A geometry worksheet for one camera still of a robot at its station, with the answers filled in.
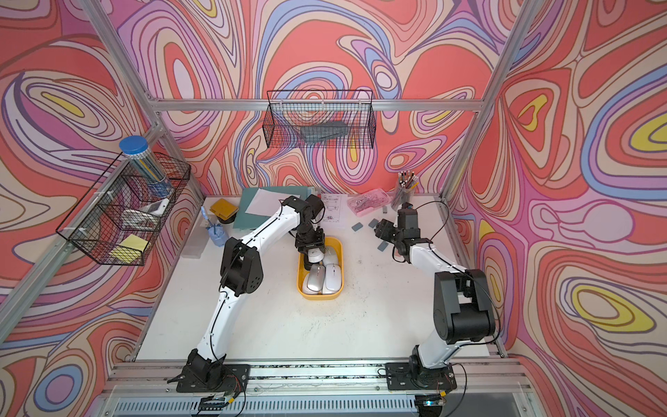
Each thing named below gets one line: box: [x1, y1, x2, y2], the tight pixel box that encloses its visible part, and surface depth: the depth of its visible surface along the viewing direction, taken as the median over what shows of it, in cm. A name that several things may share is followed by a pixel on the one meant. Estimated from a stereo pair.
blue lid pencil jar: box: [118, 135, 173, 199], surface depth 76 cm
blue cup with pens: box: [200, 205, 230, 248], surface depth 101 cm
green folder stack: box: [232, 185, 310, 231], surface depth 118 cm
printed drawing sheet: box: [321, 192, 348, 229], surface depth 117 cm
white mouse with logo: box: [307, 247, 324, 264], surface depth 95 cm
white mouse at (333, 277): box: [324, 263, 342, 292], surface depth 90 cm
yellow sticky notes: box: [108, 233, 149, 264], surface depth 69 cm
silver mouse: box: [306, 263, 326, 292], surface depth 93 cm
